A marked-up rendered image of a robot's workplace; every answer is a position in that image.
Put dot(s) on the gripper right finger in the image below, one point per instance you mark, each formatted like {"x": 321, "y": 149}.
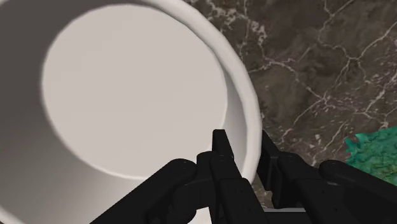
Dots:
{"x": 310, "y": 183}

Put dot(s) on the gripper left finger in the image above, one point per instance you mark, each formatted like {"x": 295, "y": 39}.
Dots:
{"x": 223, "y": 183}

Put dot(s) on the white cup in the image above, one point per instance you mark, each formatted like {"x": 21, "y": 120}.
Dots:
{"x": 130, "y": 93}

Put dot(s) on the green crumpled object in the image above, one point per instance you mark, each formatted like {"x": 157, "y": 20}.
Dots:
{"x": 377, "y": 153}

